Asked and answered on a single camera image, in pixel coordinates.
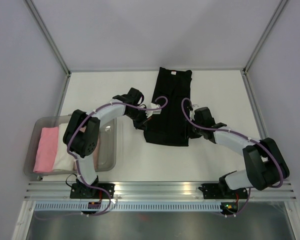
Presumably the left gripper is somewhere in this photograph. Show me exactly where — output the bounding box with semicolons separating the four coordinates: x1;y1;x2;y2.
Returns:
126;107;153;132

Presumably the light pink rolled t-shirt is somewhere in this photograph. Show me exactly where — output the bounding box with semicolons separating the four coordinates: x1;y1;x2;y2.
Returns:
92;138;101;171

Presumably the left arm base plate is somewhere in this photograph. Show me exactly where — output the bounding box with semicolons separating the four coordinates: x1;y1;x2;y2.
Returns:
69;182;115;200

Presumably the white rolled t-shirt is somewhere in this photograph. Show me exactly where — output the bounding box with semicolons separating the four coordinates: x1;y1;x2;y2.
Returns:
52;123;74;172

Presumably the aluminium mounting rail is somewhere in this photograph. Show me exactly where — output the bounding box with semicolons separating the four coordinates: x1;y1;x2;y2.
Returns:
24;181;297;202

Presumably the clear plastic bin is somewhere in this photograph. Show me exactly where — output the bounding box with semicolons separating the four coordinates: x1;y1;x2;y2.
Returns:
23;109;117;178

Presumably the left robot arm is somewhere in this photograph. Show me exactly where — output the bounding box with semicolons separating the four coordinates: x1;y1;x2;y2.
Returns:
63;87;146;199

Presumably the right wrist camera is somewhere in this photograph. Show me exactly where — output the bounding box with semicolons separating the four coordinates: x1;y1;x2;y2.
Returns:
188;104;199;120

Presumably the slotted cable duct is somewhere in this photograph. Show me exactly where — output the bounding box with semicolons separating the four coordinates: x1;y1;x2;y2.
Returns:
35;201;222;212

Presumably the black t-shirt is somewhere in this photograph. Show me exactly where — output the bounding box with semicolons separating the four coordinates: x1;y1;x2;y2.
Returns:
143;67;192;147

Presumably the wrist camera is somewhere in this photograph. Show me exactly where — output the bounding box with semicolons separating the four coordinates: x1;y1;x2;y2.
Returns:
145;103;162;118
188;104;199;120

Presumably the right aluminium frame post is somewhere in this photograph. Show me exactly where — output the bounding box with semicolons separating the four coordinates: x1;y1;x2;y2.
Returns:
241;0;290;76

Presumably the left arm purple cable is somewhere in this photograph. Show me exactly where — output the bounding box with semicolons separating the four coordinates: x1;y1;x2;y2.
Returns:
66;96;169;191

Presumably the aluminium frame post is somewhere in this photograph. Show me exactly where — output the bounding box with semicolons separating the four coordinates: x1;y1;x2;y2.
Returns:
23;0;71;76
241;0;290;76

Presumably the left aluminium frame post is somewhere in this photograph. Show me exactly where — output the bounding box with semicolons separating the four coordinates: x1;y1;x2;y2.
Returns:
23;0;71;76

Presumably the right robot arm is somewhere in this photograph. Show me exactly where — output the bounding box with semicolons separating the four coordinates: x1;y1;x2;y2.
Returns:
181;106;290;198

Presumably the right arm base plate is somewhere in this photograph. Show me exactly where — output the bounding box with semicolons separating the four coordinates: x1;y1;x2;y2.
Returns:
198;183;248;200

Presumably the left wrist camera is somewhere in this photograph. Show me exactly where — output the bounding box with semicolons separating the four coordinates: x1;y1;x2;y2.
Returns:
145;103;162;118

